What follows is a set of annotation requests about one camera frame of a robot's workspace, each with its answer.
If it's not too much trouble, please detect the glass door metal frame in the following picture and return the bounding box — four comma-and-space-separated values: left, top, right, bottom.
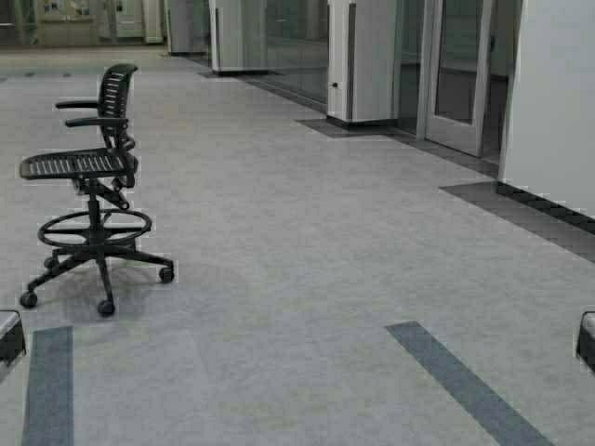
416, 1, 495, 157

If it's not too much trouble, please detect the robot base right corner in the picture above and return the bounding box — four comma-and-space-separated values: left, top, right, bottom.
575, 311, 595, 372

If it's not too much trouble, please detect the far white pillar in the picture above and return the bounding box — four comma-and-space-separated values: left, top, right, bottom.
209, 0, 268, 76

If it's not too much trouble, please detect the robot base left corner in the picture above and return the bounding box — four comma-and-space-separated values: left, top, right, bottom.
1, 309, 27, 367

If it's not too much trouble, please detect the black office stool chair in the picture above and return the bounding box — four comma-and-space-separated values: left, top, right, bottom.
20, 63, 175, 317

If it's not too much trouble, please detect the white pillar near glass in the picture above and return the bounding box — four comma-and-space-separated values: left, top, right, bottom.
326, 0, 398, 126

